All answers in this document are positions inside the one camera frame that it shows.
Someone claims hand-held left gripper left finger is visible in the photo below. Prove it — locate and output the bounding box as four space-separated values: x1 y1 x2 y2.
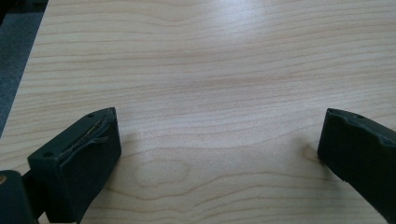
27 106 122 224

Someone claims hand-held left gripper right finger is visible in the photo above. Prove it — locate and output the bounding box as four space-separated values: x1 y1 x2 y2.
317 107 396 224

